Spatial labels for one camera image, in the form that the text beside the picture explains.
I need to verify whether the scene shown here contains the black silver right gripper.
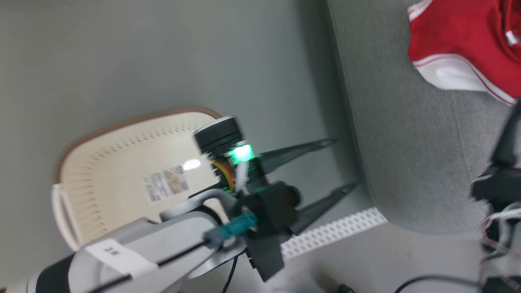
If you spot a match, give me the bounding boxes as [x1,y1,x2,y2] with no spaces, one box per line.
[471,100,521,206]

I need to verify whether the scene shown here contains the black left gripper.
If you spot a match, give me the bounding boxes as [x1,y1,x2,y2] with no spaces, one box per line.
[193,116,357,241]

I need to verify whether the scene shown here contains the red white clothing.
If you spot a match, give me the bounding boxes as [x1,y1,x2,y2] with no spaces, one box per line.
[408,0,521,106]

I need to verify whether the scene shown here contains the printed basket label sticker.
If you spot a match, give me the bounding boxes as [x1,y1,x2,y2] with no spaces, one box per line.
[143,165,190,203]

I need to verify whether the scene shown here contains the cream laundry basket brown rim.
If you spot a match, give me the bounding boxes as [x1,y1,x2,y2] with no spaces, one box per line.
[52,107,230,251]

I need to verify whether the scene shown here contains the white patterned floor strip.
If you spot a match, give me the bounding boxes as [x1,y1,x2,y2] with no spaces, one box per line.
[280,207,388,261]

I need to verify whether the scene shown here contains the grey fabric sofa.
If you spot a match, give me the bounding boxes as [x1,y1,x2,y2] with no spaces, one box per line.
[327,0,521,235]

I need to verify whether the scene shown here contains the red white twisted wires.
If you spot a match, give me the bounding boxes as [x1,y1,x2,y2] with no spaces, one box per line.
[480,203,521,263]

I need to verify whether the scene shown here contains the teal cable connector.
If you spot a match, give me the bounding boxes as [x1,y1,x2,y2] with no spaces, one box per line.
[203,212,258,249]

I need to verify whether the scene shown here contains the black floor cable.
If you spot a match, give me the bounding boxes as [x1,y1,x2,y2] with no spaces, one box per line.
[394,276,483,293]

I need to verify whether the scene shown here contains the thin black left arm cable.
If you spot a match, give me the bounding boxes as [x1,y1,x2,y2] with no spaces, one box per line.
[88,240,239,293]

